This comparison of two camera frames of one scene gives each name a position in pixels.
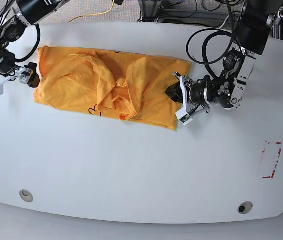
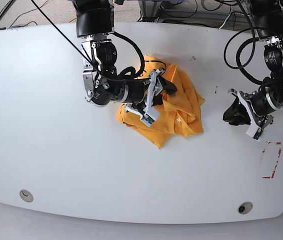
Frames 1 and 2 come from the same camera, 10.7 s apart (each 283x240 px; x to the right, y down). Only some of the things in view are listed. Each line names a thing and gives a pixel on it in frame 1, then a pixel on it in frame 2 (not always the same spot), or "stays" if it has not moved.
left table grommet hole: x=26 y=195 stays
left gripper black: x=199 y=92 -> x=237 y=114
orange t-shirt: x=110 y=83 -> x=179 y=113
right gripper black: x=7 y=67 -> x=135 y=93
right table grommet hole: x=245 y=207 stays
